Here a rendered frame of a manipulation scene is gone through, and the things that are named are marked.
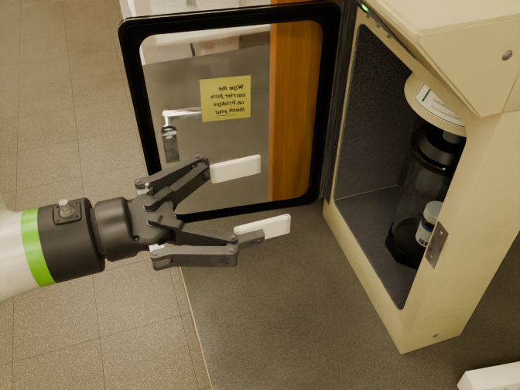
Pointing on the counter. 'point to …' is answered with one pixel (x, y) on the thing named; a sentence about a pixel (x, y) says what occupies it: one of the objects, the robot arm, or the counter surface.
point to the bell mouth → (432, 107)
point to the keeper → (436, 244)
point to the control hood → (460, 45)
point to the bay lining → (374, 121)
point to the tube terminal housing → (449, 219)
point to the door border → (233, 27)
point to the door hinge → (349, 11)
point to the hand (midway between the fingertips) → (260, 195)
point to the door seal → (230, 25)
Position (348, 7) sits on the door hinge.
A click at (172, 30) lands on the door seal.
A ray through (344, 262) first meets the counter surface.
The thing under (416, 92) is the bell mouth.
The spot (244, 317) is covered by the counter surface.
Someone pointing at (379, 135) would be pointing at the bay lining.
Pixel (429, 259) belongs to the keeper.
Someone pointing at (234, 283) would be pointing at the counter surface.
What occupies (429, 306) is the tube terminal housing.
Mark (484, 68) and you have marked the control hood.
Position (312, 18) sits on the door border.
